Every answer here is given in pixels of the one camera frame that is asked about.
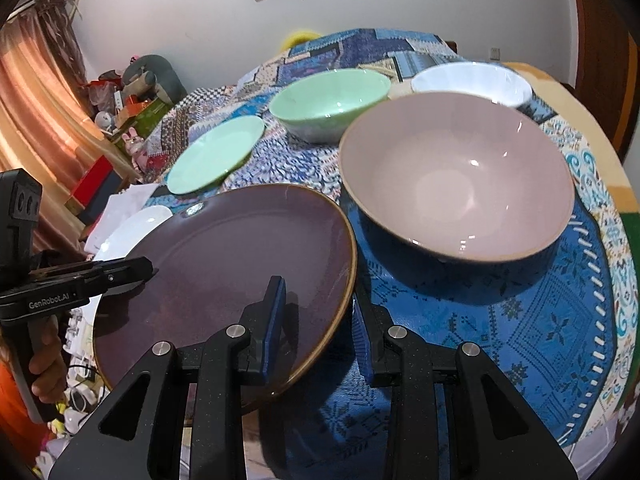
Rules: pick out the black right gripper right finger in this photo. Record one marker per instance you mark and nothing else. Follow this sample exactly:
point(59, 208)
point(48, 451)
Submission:
point(458, 397)

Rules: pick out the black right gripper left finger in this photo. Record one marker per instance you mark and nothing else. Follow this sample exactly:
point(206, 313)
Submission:
point(136, 431)

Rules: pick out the dark purple plate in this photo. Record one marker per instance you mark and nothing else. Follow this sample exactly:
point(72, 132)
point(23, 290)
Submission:
point(217, 257)

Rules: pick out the mint green plate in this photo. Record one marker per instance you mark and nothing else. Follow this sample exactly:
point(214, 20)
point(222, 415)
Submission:
point(216, 153)

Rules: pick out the pink bowl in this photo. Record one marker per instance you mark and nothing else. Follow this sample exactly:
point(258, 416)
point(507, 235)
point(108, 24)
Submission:
point(458, 176)

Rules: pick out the left hand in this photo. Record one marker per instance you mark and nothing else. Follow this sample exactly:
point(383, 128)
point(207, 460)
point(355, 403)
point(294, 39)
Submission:
point(48, 365)

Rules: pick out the white plate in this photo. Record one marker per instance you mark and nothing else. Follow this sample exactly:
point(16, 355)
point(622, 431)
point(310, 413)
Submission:
point(131, 232)

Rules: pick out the white paper sheet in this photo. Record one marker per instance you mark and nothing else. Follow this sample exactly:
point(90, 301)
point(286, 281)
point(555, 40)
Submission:
point(119, 208)

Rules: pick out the patchwork patterned tablecloth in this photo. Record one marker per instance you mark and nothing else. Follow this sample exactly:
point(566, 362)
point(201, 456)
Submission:
point(563, 325)

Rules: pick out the orange curtain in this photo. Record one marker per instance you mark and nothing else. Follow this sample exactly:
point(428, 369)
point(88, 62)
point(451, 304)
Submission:
point(46, 117)

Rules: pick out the pink bunny toy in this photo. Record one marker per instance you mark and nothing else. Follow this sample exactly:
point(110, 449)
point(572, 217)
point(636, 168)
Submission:
point(133, 143)

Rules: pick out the green bowl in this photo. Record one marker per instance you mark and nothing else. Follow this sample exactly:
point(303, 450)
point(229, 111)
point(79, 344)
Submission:
point(319, 108)

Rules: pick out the white bowl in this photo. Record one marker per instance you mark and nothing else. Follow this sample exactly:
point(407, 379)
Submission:
point(492, 82)

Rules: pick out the yellow fuzzy object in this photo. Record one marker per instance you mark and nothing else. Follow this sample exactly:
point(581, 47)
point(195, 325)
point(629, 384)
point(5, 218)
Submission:
point(298, 37)

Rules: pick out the brown wooden door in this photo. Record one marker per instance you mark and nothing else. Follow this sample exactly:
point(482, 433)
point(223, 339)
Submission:
point(607, 80)

